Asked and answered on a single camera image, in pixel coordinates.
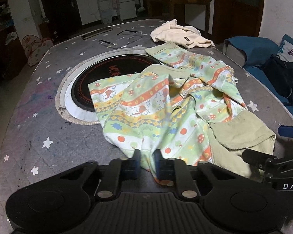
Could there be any dark flat bar on table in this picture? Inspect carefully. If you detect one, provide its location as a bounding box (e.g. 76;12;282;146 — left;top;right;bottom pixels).
81;27;113;40

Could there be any brown wooden side door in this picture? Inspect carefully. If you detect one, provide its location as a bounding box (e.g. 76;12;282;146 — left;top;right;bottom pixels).
212;0;264;44

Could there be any black wire hanger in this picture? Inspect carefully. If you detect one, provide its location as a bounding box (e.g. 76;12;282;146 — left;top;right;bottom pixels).
98;30;143;49

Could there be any pink children's folding tent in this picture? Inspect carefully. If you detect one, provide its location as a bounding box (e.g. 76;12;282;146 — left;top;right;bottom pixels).
21;35;53;67

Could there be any blue sofa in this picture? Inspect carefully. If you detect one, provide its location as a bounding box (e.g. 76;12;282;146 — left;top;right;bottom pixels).
223;35;293;115

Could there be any round black induction cooktop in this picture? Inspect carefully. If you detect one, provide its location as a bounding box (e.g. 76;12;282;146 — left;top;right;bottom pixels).
55;47;161;125

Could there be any dark wooden entrance door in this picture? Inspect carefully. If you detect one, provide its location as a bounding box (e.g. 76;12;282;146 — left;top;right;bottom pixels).
41;0;81;33

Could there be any green patterned children's jacket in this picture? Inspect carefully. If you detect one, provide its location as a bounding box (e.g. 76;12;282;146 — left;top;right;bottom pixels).
88;42;276;181

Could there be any wooden side table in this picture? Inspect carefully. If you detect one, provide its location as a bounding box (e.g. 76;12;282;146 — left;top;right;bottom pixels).
158;0;212;35

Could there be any white water dispenser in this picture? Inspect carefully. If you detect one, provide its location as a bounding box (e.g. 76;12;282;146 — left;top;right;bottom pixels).
97;0;112;24

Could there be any cream garment with number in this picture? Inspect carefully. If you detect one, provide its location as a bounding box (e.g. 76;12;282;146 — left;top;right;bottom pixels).
150;19;215;49

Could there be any dark bag on sofa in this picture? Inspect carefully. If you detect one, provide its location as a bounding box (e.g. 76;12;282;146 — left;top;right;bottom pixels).
259;55;293;106

